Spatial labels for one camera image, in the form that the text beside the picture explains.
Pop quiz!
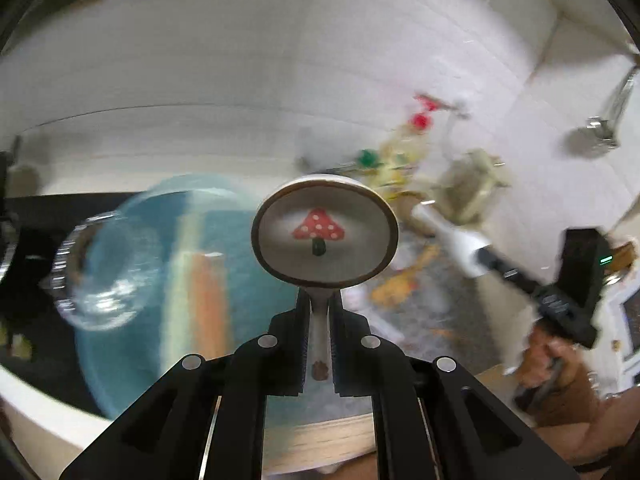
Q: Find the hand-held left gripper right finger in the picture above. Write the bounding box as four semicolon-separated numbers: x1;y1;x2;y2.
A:
330;290;581;480

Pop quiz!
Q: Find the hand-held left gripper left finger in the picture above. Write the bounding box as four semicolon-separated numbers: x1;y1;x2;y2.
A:
59;287;313;480

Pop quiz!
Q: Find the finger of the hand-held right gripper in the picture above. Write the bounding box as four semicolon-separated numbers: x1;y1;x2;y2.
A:
475;246;544;307

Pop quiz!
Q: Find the white plastic rice paddle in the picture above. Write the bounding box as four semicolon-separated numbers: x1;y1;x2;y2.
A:
411;205;493;278

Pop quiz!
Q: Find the white spoon with mushroom print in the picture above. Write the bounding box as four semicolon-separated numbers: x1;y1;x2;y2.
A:
251;173;399;383

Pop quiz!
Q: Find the wooden spatula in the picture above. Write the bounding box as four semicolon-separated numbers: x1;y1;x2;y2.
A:
370;247;441;306

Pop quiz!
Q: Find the blue translucent plastic basin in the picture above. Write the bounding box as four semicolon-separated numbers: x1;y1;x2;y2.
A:
75;175;303;421

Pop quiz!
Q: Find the clear glass bowl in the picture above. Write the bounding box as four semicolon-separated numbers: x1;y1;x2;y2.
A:
50;210;166;331

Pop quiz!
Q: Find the person's right forearm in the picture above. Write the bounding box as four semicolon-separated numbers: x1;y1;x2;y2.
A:
525;355;626;471

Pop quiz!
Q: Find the person's right hand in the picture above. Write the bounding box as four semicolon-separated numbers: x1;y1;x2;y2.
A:
515;329;577;397

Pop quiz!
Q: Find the cream glass electric kettle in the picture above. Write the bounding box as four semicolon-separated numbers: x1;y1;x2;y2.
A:
440;149;511;226

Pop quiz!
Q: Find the yellow dish soap pump bottle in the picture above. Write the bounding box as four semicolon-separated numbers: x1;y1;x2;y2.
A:
380;92;451;196

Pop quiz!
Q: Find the hanging metal ladle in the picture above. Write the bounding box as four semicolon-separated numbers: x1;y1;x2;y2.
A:
567;65;640;148

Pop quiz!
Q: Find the black gas stove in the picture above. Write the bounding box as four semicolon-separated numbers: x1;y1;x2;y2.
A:
0;192;151;406

